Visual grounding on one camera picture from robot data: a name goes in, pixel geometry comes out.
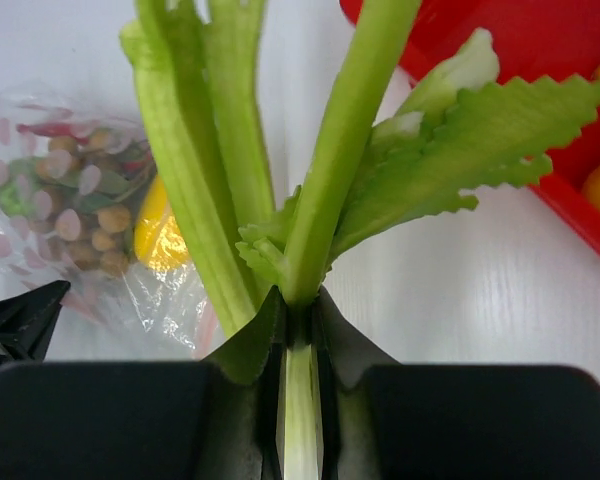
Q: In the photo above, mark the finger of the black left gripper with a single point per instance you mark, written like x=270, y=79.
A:
x=27, y=322

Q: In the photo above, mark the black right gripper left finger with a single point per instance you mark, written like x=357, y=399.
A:
x=210, y=419

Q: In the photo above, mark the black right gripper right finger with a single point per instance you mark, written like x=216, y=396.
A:
x=382, y=419

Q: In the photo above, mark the fake brown grape bunch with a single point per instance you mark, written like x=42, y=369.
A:
x=83, y=192

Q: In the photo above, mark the clear zip top bag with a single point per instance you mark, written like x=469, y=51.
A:
x=143, y=313

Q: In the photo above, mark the yellow fake mango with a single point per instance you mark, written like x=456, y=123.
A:
x=157, y=242

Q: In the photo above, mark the fake green onion stalk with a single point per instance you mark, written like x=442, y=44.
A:
x=195, y=82

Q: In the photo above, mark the green fake lime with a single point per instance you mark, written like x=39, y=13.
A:
x=10, y=202

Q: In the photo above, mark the red fake chili pepper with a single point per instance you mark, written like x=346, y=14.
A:
x=53, y=129

